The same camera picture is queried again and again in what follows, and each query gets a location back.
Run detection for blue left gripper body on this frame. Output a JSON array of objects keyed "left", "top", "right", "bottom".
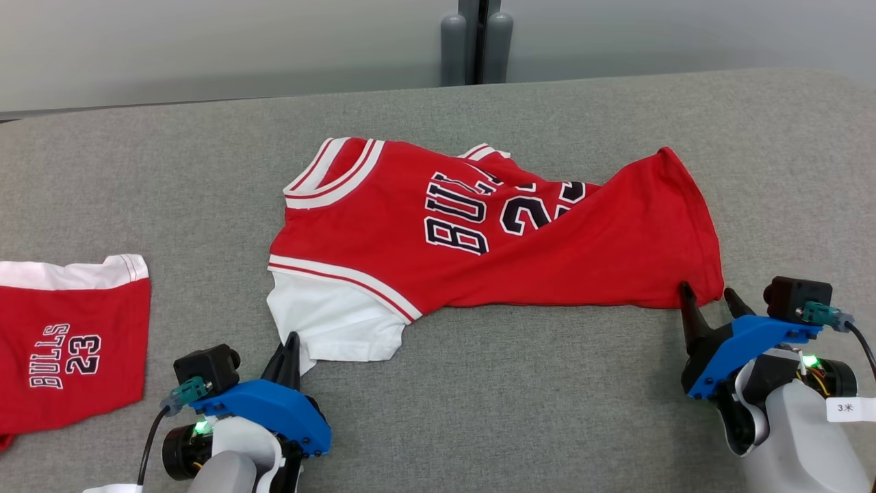
[{"left": 192, "top": 379, "right": 331, "bottom": 493}]

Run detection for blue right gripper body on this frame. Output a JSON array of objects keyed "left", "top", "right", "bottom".
[{"left": 681, "top": 315, "right": 822, "bottom": 399}]

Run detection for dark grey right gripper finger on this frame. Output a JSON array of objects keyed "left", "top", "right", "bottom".
[
  {"left": 723, "top": 287, "right": 757, "bottom": 321},
  {"left": 678, "top": 281, "right": 717, "bottom": 357}
]

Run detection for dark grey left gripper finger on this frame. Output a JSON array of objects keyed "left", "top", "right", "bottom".
[
  {"left": 262, "top": 340, "right": 288, "bottom": 385},
  {"left": 281, "top": 332, "right": 302, "bottom": 392}
]

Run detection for red Bulls jersey white sleeves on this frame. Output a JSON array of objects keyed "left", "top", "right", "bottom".
[{"left": 267, "top": 137, "right": 725, "bottom": 376}]

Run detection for red Bulls shorts white band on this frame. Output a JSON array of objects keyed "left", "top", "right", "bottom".
[{"left": 0, "top": 254, "right": 151, "bottom": 453}]

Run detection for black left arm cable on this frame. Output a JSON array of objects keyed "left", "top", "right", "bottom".
[{"left": 137, "top": 377, "right": 209, "bottom": 488}]

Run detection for white right cable label tag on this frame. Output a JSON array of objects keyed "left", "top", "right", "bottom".
[{"left": 826, "top": 397, "right": 876, "bottom": 422}]

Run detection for grey rounded post foot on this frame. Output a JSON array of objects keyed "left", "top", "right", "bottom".
[
  {"left": 485, "top": 12, "right": 514, "bottom": 84},
  {"left": 441, "top": 14, "right": 467, "bottom": 87}
]

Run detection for grey aluminium partition post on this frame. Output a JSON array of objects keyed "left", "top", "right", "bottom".
[{"left": 457, "top": 0, "right": 502, "bottom": 86}]

